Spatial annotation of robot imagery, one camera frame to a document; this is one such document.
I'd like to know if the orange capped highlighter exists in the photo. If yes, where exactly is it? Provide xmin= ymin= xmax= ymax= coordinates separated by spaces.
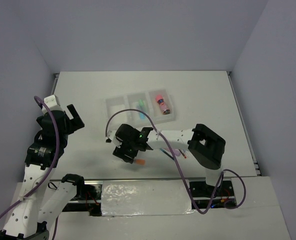
xmin=134 ymin=159 xmax=146 ymax=165

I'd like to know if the blue highlighter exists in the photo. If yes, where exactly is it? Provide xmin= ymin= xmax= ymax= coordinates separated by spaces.
xmin=136 ymin=104 xmax=146 ymax=120

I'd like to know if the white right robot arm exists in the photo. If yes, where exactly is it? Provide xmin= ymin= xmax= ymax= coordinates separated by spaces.
xmin=107 ymin=124 xmax=226 ymax=196

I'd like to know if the red pen refill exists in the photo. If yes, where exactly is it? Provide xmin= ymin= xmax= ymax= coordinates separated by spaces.
xmin=179 ymin=149 xmax=187 ymax=159

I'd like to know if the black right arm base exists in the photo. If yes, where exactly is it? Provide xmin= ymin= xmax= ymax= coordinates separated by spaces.
xmin=189 ymin=180 xmax=235 ymax=198

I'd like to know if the purple highlighter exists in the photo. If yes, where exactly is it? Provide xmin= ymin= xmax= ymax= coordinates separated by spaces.
xmin=173 ymin=149 xmax=181 ymax=156

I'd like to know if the white three-compartment tray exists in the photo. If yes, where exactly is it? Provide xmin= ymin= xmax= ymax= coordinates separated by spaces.
xmin=104 ymin=88 xmax=175 ymax=130

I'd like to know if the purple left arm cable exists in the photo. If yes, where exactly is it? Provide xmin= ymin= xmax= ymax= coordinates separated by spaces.
xmin=0 ymin=95 xmax=64 ymax=238

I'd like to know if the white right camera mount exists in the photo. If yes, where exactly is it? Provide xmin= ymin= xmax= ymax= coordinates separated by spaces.
xmin=105 ymin=130 xmax=122 ymax=148

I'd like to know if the aluminium table edge rail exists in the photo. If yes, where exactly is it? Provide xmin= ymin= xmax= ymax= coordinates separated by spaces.
xmin=226 ymin=71 xmax=262 ymax=176

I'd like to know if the green capped highlighter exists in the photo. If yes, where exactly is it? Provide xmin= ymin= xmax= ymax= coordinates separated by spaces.
xmin=138 ymin=99 xmax=147 ymax=112

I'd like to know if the pink capped glue bottle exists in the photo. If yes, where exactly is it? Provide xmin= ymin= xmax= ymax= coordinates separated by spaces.
xmin=155 ymin=94 xmax=171 ymax=115

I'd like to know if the silver foil tape sheet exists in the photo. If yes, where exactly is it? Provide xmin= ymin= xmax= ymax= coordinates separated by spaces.
xmin=101 ymin=180 xmax=193 ymax=217

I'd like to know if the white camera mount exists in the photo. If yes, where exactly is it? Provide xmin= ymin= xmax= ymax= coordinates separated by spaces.
xmin=105 ymin=130 xmax=122 ymax=148
xmin=43 ymin=94 xmax=63 ymax=111

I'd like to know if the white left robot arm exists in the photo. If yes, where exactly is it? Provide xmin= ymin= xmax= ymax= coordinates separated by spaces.
xmin=0 ymin=104 xmax=86 ymax=240

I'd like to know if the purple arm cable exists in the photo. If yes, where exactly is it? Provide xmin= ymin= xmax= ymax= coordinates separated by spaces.
xmin=105 ymin=108 xmax=249 ymax=215
xmin=0 ymin=95 xmax=64 ymax=238

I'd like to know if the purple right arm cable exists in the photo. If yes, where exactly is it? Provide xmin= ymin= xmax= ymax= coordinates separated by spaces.
xmin=105 ymin=108 xmax=249 ymax=215

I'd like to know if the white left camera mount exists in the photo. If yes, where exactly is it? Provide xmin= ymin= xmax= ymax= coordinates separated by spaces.
xmin=43 ymin=94 xmax=63 ymax=111

